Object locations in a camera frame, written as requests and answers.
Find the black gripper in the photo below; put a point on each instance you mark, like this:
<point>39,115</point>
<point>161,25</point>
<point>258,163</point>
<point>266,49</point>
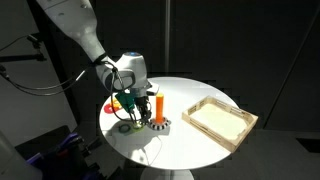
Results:
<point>140,101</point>

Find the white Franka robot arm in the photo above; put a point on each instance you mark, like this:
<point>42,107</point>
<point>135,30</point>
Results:
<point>80,30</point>

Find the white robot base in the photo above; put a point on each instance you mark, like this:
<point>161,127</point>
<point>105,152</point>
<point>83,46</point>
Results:
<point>13,163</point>

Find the purple spring clamp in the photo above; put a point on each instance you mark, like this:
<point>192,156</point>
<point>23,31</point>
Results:
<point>68,140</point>

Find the wooden tray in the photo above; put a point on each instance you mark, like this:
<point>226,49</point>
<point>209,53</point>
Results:
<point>220,123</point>

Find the vertical metal pole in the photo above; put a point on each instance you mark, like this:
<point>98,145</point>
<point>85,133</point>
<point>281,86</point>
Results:
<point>167,36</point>

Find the black perforated breadboard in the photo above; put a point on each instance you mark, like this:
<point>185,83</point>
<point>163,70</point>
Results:
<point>66,166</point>

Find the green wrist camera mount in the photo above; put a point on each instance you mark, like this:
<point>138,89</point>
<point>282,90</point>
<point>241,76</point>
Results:
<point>126,100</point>

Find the white table pedestal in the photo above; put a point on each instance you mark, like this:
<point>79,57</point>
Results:
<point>166,174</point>

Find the black camera stand boom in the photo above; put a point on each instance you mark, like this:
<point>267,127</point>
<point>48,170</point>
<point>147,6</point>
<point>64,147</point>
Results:
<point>20,57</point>

